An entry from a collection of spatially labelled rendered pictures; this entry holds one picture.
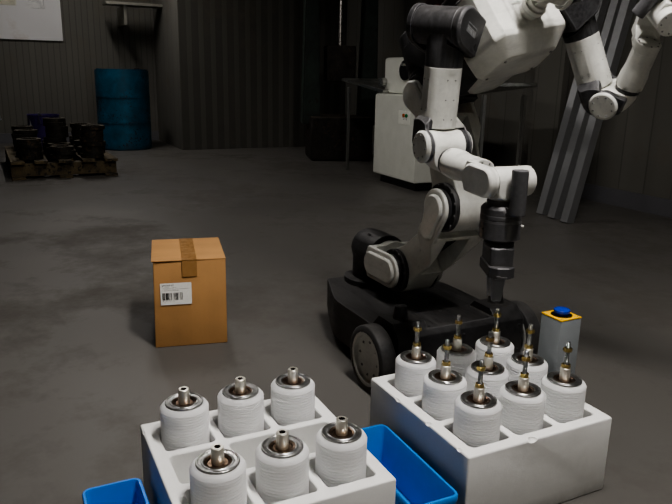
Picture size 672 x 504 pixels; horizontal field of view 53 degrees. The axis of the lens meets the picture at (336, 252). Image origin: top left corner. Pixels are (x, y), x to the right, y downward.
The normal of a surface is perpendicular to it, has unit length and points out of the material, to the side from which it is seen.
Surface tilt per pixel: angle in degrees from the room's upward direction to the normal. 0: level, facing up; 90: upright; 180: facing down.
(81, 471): 0
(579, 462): 90
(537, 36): 102
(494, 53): 132
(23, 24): 90
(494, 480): 90
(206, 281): 90
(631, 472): 0
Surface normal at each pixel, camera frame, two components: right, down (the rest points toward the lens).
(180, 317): 0.25, 0.23
